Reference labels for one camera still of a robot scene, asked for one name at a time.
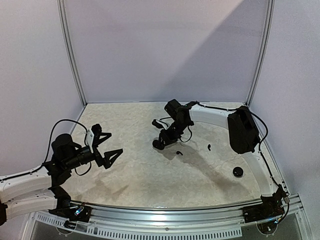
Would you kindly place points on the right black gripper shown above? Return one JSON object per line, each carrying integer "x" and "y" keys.
{"x": 165, "y": 136}

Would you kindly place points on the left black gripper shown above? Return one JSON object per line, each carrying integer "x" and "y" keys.
{"x": 105, "y": 161}

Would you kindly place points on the black oval charging case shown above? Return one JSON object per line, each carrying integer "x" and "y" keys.
{"x": 158, "y": 144}

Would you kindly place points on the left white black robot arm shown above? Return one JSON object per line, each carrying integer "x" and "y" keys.
{"x": 41, "y": 188}

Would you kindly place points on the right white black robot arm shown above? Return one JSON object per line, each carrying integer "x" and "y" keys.
{"x": 243, "y": 138}

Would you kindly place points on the black round charging case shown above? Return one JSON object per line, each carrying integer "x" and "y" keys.
{"x": 238, "y": 172}

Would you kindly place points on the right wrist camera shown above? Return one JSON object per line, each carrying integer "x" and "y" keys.
{"x": 159, "y": 124}

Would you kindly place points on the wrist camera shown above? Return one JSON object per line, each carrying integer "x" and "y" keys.
{"x": 159, "y": 124}
{"x": 92, "y": 137}

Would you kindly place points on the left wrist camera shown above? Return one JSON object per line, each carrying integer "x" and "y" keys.
{"x": 92, "y": 137}

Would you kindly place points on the aluminium front rail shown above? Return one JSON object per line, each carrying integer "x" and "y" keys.
{"x": 211, "y": 223}

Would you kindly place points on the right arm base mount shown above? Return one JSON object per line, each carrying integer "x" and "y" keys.
{"x": 270, "y": 208}

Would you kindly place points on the left aluminium corner post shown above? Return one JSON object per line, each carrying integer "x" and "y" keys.
{"x": 62, "y": 10}

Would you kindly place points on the aluminium corner post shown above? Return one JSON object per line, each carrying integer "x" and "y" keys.
{"x": 62, "y": 10}
{"x": 262, "y": 51}

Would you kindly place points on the right aluminium corner post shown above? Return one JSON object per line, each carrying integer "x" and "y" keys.
{"x": 262, "y": 51}

